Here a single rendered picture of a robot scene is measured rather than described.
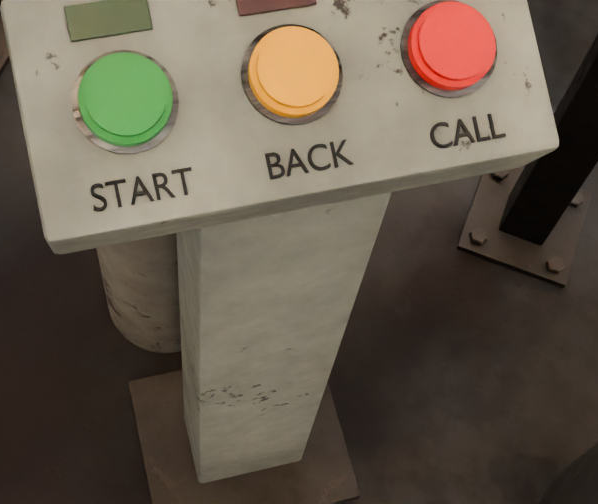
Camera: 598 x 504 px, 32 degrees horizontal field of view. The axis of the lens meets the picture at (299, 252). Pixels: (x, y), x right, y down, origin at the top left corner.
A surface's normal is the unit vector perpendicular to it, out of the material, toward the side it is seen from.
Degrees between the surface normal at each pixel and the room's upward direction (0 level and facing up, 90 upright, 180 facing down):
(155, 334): 90
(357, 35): 20
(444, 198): 0
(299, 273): 90
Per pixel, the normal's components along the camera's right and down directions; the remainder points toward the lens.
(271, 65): 0.17, -0.11
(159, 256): 0.02, 0.90
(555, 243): 0.08, -0.43
